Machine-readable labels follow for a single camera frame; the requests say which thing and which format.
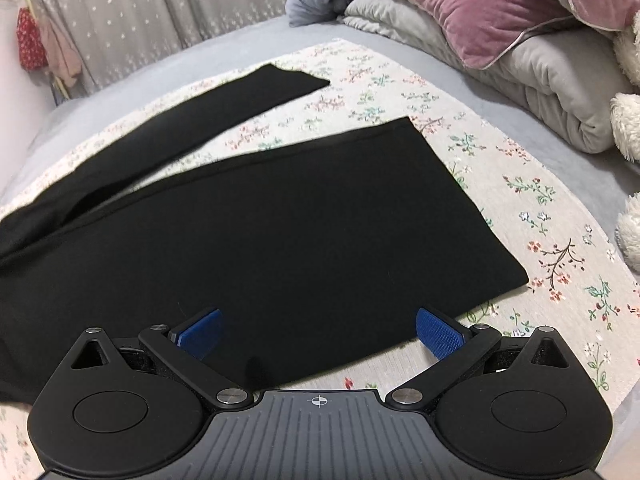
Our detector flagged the pink velvet pillow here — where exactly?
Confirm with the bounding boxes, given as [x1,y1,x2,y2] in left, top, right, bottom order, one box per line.
[362,0,587,70]

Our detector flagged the grey dotted curtain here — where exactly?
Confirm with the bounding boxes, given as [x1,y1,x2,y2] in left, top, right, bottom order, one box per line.
[15,0,343,97]

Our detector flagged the red patterned bag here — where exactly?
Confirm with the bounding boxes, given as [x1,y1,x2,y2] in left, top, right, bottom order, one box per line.
[16,6,49,71]

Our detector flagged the black pants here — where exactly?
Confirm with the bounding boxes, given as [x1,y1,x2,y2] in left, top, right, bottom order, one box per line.
[0,63,531,406]

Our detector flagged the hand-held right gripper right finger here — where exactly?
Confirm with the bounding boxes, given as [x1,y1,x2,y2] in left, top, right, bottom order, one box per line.
[387,306,576,407]

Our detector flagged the white plush toy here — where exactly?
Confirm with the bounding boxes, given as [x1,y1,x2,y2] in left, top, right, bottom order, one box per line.
[609,24,640,273]

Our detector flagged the yellow stick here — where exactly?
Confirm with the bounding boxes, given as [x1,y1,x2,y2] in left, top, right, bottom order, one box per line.
[22,0,69,102]

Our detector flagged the grey folded quilt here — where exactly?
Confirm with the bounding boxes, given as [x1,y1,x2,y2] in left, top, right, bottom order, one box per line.
[337,0,637,155]

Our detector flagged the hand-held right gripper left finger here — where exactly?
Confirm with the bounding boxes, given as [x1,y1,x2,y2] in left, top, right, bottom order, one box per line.
[70,307,251,407]

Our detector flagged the floral printed cloth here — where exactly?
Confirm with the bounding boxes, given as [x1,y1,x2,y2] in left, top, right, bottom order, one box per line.
[0,40,640,480]

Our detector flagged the pink hanging cloth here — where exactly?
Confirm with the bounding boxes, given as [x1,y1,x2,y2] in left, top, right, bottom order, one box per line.
[39,16,84,90]

